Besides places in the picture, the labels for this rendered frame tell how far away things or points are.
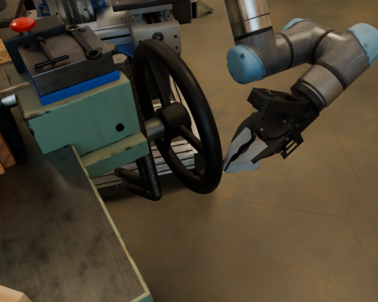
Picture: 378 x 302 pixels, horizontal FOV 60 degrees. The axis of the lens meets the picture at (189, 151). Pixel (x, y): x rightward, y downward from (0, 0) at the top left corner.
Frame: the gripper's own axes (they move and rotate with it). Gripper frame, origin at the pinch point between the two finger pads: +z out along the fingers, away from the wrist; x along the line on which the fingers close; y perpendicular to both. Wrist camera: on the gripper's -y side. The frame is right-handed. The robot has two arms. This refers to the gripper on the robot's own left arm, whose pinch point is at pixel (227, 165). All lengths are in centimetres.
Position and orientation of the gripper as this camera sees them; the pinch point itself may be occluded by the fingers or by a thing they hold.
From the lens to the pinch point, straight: 61.5
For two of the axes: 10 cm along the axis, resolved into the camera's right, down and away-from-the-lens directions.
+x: -5.2, -5.9, 6.1
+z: -7.1, 7.0, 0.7
